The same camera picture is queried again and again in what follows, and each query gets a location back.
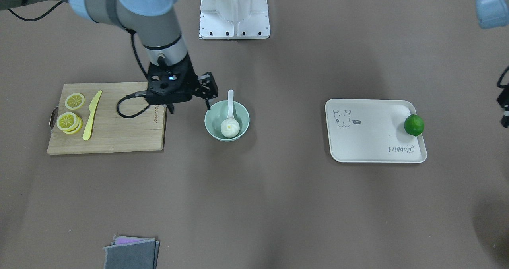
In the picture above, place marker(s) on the white rabbit tray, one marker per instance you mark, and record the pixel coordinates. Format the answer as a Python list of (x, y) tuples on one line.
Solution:
[(372, 131)]

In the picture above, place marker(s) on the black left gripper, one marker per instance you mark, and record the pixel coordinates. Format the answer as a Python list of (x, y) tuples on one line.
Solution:
[(505, 112)]

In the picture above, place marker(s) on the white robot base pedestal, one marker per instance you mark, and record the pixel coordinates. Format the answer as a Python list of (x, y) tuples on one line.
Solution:
[(234, 20)]

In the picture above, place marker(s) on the white steamed bun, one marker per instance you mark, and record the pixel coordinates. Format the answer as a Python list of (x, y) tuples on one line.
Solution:
[(229, 128)]

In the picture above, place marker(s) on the bamboo cutting board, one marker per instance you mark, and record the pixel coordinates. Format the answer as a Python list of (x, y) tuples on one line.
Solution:
[(111, 133)]

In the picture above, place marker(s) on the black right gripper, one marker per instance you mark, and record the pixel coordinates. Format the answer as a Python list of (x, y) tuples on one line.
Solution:
[(192, 79)]

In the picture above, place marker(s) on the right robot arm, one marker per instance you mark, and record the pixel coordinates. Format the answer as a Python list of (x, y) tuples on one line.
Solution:
[(154, 21)]

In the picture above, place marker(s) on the stacked lemon slices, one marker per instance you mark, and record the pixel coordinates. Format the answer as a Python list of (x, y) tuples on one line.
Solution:
[(69, 123)]

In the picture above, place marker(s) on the green bowl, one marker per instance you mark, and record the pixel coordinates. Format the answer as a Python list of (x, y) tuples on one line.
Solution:
[(218, 113)]

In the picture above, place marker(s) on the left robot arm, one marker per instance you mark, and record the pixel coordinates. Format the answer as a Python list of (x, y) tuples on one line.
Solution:
[(491, 14)]

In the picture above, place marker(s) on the green lime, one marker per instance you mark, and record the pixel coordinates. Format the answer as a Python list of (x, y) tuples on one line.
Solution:
[(414, 125)]

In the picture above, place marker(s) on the grey folded cloth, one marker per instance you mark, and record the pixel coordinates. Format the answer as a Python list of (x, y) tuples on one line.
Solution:
[(127, 252)]

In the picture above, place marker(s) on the white ceramic spoon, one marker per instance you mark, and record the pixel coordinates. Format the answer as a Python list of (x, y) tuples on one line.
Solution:
[(230, 104)]

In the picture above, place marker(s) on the yellow plastic knife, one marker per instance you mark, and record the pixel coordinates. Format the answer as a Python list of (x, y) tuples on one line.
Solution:
[(92, 112)]

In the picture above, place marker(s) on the single lemon slice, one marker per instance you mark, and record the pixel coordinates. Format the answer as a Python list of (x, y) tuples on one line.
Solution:
[(74, 101)]

